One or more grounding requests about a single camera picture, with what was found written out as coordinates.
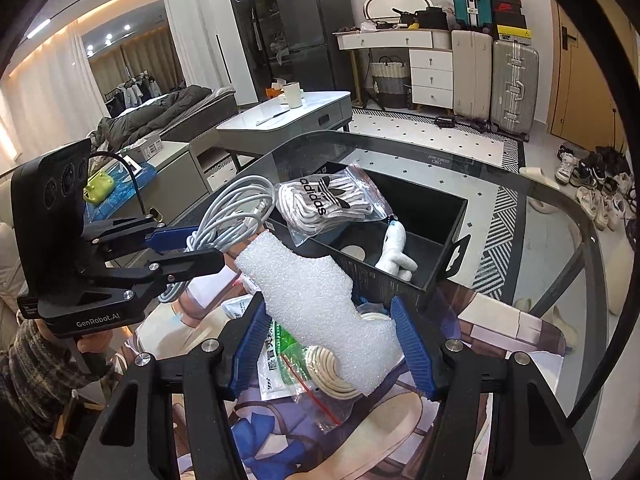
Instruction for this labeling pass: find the person's left forearm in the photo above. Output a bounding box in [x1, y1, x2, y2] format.
[0, 317, 116, 461]

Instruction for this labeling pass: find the yellow green pouch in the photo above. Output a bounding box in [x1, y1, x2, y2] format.
[84, 172, 116, 206]

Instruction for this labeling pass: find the small white plush toy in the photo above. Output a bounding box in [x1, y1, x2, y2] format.
[375, 217, 418, 283]

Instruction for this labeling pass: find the zip bag of white laces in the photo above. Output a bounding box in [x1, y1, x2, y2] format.
[274, 162, 393, 248]

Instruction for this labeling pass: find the brown curtain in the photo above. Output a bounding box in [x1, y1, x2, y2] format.
[90, 27, 183, 93]

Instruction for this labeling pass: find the dark olive duvet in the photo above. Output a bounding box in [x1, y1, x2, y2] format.
[95, 86, 216, 148]

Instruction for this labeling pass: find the black cable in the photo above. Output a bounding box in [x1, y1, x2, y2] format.
[90, 151, 153, 218]

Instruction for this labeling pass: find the dark grey fridge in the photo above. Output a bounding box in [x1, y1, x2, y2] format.
[274, 0, 351, 111]

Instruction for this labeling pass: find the blue plastic package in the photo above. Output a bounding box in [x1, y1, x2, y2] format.
[82, 162, 158, 221]

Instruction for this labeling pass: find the grey bed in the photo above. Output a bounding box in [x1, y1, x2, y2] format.
[87, 85, 240, 151]

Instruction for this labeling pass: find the white vanity desk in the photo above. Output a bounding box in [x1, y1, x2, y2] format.
[332, 27, 456, 111]

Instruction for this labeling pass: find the yellow black shoebox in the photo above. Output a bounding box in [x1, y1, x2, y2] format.
[495, 19, 530, 42]

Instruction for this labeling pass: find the clothes rack with garments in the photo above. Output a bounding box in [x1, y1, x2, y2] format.
[102, 72, 163, 116]

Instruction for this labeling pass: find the beige low cabinet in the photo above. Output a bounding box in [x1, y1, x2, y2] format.
[85, 137, 236, 226]

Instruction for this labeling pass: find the white cable bundle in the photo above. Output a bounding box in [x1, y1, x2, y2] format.
[157, 175, 276, 306]

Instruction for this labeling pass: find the tan wooden door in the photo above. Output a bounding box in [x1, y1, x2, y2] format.
[547, 0, 628, 161]

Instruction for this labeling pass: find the woven laundry basket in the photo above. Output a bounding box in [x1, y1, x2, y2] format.
[370, 57, 412, 110]

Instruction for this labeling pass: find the black umbrella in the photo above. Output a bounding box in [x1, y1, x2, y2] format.
[592, 107, 631, 173]

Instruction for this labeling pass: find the black cardboard box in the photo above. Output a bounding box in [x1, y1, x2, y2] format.
[267, 161, 473, 293]

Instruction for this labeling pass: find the beige suitcase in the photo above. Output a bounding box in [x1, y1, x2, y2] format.
[450, 29, 495, 126]

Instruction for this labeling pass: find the white tall cabinet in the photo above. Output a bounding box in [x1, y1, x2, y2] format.
[202, 0, 258, 106]

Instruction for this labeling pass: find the pile of white sneakers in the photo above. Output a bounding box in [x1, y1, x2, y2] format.
[555, 142, 633, 233]

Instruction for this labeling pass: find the small white box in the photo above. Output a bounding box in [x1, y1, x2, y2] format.
[122, 137, 163, 161]

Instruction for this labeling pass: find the oval white mirror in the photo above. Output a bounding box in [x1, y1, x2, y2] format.
[362, 0, 435, 28]

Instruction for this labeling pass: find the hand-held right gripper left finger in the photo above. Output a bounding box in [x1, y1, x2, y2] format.
[75, 292, 273, 480]

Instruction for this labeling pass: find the silver suitcase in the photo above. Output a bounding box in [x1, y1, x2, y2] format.
[490, 39, 541, 138]

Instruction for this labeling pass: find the grey white coffee table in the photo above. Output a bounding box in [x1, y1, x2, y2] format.
[216, 91, 353, 173]

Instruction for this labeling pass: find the printed table mat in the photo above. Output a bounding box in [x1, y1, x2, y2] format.
[117, 260, 571, 480]

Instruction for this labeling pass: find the zip bag with rope coil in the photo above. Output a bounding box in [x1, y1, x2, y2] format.
[257, 310, 401, 428]

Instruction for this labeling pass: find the person's left hand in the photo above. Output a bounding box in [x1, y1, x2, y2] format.
[75, 332, 117, 376]

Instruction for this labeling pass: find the black white patterned rug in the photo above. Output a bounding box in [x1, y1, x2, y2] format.
[280, 107, 526, 306]

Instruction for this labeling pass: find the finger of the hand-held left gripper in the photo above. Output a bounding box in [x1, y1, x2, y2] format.
[80, 212, 201, 261]
[97, 247, 226, 301]

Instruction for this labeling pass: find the black bag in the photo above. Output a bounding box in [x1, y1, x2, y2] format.
[415, 7, 449, 31]

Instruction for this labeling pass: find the black glass cabinet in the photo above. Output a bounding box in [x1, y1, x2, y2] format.
[220, 0, 281, 106]

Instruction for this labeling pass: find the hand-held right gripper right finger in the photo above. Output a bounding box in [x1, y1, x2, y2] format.
[390, 295, 591, 480]

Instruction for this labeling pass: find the white curtain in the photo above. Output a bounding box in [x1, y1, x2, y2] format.
[164, 0, 231, 92]

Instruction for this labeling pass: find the white foam piece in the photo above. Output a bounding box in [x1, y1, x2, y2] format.
[235, 232, 406, 398]

